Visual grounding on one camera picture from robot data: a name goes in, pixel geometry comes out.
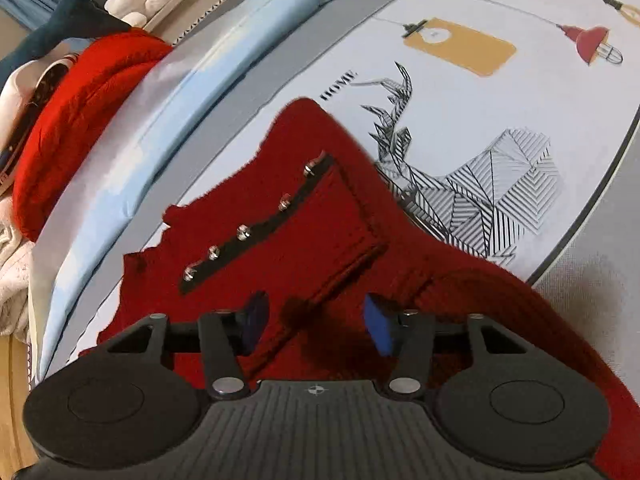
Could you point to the dark blue shark plush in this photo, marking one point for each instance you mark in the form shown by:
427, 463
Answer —
65, 20

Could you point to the dark red knit sweater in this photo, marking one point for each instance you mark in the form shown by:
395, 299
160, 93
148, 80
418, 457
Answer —
320, 240

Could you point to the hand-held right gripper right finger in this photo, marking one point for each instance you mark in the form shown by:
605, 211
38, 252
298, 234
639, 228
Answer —
380, 325

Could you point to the light blue sheet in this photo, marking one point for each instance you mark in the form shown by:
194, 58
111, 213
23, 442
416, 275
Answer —
150, 125

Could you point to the white plush toy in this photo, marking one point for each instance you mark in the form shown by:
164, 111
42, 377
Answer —
132, 0

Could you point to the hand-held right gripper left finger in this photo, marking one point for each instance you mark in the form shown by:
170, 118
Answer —
256, 320

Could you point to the wooden bed frame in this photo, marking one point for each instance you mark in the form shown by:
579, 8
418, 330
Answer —
12, 400

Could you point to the cream folded blanket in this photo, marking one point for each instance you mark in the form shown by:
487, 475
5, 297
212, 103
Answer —
12, 270

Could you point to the red folded blanket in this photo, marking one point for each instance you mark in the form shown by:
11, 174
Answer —
75, 110

